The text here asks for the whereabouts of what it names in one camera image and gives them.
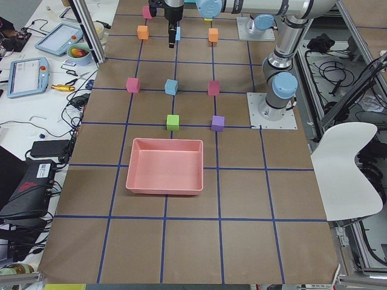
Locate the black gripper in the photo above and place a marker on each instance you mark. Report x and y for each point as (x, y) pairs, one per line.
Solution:
(173, 13)

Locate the light blue block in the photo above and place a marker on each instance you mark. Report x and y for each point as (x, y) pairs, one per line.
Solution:
(178, 34)

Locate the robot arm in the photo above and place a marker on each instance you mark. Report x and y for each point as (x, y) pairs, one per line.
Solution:
(282, 84)

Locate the pink block right near desk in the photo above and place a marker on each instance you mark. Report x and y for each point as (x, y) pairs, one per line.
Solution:
(146, 12)

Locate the pink block desk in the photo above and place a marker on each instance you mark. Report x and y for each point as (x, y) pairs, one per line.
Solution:
(146, 12)
(133, 85)

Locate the orange block near desk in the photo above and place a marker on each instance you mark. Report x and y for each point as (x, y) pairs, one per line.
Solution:
(143, 32)

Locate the orange block near base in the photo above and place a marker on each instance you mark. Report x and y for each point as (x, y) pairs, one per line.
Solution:
(213, 35)

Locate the pink block left near desk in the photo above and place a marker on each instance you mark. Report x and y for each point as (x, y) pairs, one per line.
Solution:
(133, 85)

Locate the beige bowl with lemon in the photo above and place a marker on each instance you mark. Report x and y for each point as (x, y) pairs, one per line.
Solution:
(100, 30)

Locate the dark pink block near base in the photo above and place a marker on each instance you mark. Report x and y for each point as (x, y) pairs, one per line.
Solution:
(213, 88)

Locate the blue bowl with fruit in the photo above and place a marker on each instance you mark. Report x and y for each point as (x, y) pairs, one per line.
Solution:
(80, 54)

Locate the green block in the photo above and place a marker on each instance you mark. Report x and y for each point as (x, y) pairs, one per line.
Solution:
(173, 122)

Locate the purple block left side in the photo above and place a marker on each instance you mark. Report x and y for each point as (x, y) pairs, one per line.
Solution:
(218, 123)

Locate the scissors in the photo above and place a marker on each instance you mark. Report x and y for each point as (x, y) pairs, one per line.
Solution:
(73, 81)

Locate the teach pendant far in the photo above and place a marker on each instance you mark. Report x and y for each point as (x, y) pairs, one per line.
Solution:
(60, 39)

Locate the teach pendant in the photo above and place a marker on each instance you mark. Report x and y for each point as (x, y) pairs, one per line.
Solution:
(28, 77)
(60, 39)

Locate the yellow tool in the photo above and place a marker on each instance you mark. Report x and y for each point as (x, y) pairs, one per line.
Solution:
(63, 88)

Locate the pink plastic tray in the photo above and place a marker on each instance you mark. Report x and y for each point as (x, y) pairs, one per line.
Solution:
(166, 167)

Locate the teach pendant near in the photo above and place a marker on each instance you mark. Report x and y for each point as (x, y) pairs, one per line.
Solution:
(28, 77)

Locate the person at desk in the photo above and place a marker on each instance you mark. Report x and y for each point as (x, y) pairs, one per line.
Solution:
(5, 25)

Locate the black power adapter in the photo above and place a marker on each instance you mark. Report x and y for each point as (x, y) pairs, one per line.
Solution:
(53, 148)

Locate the black computer box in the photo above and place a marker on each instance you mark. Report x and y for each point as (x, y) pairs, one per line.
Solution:
(24, 188)

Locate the white chair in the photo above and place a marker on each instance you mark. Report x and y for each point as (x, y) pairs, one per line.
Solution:
(345, 191)

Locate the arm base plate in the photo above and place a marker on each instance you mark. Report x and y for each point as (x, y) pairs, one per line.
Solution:
(262, 116)
(257, 29)

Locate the aluminium frame post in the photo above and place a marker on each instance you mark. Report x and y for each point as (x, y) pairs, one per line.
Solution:
(85, 21)

